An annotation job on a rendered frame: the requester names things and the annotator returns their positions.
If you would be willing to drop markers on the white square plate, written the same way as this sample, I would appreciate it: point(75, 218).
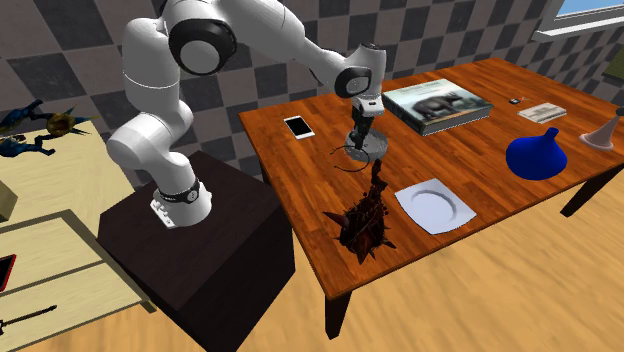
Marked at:
point(435, 206)

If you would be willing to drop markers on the dark robot stand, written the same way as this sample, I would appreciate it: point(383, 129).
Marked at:
point(214, 253)

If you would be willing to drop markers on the thin white book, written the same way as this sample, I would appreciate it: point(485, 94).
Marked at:
point(542, 112)

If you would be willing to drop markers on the pale yellow chest of drawers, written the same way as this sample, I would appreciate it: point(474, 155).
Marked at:
point(53, 180)

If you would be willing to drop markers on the blue squat vase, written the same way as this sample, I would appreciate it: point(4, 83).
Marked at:
point(536, 158)

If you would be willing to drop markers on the large book with rhino cover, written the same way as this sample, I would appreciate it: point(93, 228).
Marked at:
point(434, 105)

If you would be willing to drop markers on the white smartphone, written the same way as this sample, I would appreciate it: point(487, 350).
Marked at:
point(299, 126)

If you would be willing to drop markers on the pale cone-shaped object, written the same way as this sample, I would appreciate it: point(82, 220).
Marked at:
point(600, 137)

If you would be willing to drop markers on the white framed window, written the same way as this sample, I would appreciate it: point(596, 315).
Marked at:
point(575, 19)

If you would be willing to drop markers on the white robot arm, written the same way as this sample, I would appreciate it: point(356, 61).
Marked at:
point(151, 83)

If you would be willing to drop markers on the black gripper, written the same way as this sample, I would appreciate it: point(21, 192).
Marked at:
point(362, 123)

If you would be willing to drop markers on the dark red spiky figure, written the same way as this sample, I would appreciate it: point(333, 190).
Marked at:
point(364, 222)

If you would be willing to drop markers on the brown wooden table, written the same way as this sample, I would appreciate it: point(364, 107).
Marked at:
point(478, 156)

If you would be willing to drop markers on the grey speckled round disc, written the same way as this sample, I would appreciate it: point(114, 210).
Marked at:
point(376, 142)

